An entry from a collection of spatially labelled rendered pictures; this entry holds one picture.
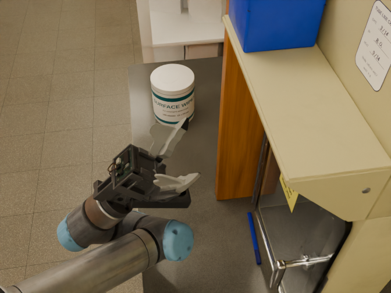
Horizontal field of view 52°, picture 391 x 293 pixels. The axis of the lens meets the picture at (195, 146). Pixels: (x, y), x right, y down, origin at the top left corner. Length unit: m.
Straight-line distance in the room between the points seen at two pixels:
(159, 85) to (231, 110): 0.38
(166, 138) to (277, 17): 0.32
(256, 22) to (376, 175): 0.23
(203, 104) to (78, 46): 2.21
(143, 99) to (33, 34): 2.42
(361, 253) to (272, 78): 0.27
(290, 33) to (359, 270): 0.36
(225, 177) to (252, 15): 0.55
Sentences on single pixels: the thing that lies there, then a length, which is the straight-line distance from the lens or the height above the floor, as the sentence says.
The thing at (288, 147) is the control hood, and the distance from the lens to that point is 0.43.
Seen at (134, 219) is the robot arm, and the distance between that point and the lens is 0.84.
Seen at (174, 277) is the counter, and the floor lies 0.94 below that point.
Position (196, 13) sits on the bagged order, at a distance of 1.75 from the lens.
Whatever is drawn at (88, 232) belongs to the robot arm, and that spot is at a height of 1.15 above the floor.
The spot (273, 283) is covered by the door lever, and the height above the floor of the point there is 1.14.
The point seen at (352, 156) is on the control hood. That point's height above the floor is 1.51.
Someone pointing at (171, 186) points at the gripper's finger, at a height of 1.28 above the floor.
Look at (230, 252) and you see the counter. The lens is 0.99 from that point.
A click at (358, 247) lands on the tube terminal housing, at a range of 0.58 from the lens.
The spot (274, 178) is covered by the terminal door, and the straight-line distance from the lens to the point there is 0.80.
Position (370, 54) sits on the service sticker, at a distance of 0.47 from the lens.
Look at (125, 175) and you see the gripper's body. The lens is 0.69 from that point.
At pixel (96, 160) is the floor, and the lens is 2.46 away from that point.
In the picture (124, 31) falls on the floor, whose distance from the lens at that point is 3.53.
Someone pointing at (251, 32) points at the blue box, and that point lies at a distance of 0.53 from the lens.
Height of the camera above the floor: 1.82
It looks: 48 degrees down
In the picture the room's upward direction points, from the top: straight up
